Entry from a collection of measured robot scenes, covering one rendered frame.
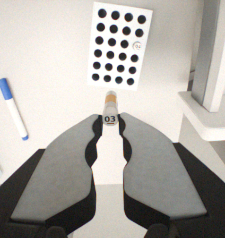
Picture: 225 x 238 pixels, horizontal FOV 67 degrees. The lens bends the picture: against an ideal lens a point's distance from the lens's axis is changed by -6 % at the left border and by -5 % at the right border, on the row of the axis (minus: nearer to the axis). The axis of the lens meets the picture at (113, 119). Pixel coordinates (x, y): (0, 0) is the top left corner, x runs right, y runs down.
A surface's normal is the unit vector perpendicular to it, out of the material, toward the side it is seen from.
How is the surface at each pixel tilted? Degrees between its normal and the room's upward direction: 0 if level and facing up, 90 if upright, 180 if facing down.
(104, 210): 0
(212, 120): 90
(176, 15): 0
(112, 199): 0
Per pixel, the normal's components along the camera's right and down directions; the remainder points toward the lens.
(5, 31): 0.01, 0.50
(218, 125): -0.04, -0.87
